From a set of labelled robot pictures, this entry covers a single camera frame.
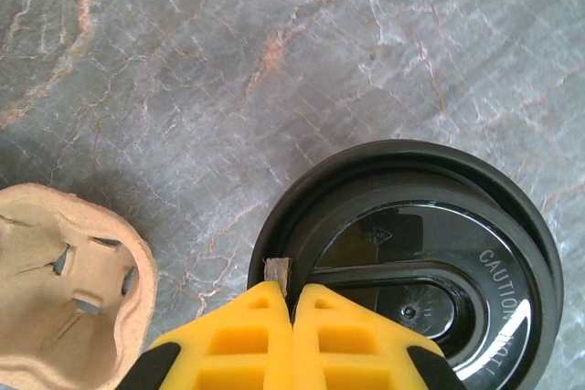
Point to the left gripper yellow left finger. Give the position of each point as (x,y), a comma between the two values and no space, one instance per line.
(228,349)

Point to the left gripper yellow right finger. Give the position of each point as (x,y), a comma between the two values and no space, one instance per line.
(356,349)

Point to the black plastic coffee lid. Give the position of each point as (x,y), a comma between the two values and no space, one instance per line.
(411,198)

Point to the brown pulp cup carrier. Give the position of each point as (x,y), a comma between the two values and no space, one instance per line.
(55,335)

